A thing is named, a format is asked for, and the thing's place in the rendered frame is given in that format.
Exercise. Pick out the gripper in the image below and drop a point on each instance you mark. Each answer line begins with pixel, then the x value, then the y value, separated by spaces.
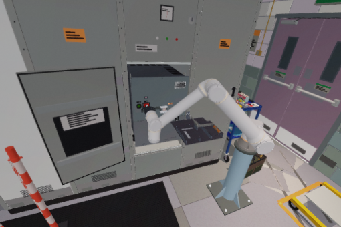
pixel 148 109

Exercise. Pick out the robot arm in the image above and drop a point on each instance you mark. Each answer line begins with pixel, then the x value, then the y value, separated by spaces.
pixel 187 105

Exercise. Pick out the red button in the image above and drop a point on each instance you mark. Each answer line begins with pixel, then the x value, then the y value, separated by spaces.
pixel 145 104

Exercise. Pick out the green round button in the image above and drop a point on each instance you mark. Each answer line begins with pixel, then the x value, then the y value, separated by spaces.
pixel 138 106

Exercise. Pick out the grey breaker body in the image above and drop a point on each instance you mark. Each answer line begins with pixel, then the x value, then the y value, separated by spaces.
pixel 156 90

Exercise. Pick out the white breaker label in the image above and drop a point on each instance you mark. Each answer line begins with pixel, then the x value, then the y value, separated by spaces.
pixel 180 85

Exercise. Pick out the black tool tray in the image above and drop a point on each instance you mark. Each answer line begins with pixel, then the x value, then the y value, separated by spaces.
pixel 196 132

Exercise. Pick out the grey cabinet door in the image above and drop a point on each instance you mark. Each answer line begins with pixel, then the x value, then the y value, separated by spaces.
pixel 74 93

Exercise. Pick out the grey switchgear cabinet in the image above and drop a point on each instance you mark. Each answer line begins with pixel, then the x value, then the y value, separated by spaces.
pixel 102 34

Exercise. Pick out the colourful box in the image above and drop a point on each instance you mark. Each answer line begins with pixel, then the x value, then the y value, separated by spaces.
pixel 242 98

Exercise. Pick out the square white meter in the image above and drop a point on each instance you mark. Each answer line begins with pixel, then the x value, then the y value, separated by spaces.
pixel 166 12

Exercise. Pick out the orange label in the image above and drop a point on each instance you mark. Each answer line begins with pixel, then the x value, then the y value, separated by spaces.
pixel 74 35
pixel 224 44

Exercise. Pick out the blue cart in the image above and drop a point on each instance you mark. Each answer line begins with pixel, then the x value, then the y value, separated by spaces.
pixel 254 107

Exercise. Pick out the black floor mat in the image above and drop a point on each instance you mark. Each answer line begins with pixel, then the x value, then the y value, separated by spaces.
pixel 102 210

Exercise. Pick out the dark crate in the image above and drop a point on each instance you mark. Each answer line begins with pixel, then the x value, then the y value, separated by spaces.
pixel 257 166

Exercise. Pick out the grey floor vent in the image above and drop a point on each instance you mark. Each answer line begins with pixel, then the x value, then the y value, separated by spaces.
pixel 37 190

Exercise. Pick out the yellow conduit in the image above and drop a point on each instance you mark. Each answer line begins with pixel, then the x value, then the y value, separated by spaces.
pixel 268 25

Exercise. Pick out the purple double door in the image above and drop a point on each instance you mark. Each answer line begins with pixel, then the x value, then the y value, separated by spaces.
pixel 309 85

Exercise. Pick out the yellow platform trolley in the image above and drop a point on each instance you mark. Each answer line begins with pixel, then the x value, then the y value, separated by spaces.
pixel 321 204

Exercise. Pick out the green exit sign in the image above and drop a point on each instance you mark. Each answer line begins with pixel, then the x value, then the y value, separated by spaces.
pixel 330 1

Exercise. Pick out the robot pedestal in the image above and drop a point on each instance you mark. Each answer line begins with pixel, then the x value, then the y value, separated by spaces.
pixel 238 170

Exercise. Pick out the grey wall sign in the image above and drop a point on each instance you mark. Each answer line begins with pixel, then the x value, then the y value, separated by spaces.
pixel 254 41

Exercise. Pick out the red and white post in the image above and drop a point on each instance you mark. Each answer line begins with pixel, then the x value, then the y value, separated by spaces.
pixel 25 178

